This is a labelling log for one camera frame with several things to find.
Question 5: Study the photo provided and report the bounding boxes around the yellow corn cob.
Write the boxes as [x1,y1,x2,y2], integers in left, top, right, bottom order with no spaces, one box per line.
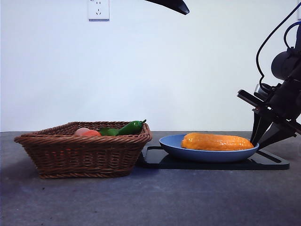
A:
[181,132,254,151]

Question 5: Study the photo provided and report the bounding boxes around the blue plate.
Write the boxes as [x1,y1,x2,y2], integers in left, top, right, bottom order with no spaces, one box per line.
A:
[158,134,260,163]

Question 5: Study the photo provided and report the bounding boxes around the brown wicker basket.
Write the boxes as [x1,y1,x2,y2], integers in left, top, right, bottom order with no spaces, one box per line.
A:
[14,121,153,179]

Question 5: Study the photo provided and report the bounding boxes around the black tray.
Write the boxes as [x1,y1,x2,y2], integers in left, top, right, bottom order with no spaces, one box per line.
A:
[136,145,290,170]

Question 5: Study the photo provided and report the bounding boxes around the green chili pepper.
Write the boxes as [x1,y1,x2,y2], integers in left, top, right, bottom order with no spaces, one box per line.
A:
[117,119,147,136]

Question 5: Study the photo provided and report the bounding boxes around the green leaf sprig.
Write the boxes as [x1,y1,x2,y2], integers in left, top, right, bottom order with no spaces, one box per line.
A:
[98,128,119,136]

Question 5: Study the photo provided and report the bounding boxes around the orange-red pepper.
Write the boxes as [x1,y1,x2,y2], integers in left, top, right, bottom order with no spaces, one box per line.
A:
[81,130,102,137]

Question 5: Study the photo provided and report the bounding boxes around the pink peach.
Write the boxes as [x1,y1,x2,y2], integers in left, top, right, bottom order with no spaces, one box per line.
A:
[74,127,91,137]

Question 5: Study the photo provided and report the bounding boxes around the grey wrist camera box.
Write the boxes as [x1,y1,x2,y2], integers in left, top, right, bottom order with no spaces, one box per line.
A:
[237,83,273,108]

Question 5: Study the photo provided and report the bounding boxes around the black cable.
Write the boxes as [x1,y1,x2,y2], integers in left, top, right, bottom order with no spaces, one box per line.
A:
[284,23,297,49]
[255,1,301,85]

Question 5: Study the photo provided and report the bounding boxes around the white wall socket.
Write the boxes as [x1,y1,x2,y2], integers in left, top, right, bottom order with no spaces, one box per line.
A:
[88,0,110,22]

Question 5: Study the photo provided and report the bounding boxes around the blue cable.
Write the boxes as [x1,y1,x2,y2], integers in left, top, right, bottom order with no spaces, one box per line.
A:
[293,0,301,25]

